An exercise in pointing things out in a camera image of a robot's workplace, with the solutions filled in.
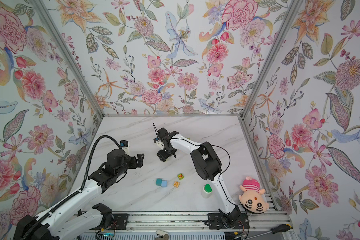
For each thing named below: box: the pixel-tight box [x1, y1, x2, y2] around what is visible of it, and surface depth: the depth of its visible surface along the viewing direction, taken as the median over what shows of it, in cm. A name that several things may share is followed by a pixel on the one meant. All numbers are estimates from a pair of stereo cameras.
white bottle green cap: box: [201, 183, 213, 199], surface depth 77 cm
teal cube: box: [155, 178, 162, 186], surface depth 87 cm
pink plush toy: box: [238, 176, 270, 214], surface depth 78 cm
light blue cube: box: [161, 180, 168, 188], surface depth 87 cm
